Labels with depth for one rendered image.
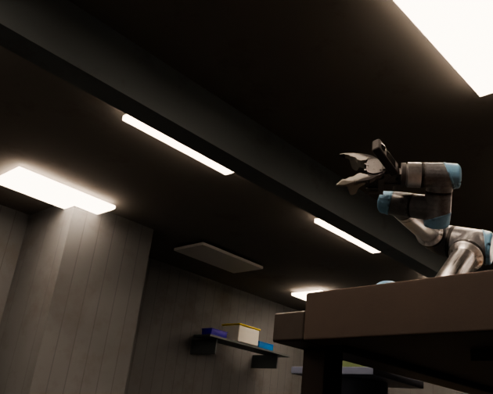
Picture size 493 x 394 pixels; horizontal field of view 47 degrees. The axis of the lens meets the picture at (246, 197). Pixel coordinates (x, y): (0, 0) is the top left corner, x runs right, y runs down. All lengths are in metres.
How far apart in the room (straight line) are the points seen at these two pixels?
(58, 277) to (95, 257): 0.54
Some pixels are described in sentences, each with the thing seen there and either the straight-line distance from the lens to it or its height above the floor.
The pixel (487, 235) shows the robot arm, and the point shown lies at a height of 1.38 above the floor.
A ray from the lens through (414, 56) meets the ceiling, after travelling 3.93.
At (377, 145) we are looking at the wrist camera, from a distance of 1.68.
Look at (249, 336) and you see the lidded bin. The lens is 9.36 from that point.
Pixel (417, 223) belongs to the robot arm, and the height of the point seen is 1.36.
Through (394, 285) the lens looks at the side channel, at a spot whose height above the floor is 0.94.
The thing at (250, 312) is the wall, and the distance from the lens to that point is 10.35.
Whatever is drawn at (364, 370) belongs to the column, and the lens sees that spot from 1.57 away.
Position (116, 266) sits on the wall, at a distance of 7.18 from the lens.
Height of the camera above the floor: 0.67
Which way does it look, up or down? 23 degrees up
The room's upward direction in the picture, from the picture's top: 7 degrees clockwise
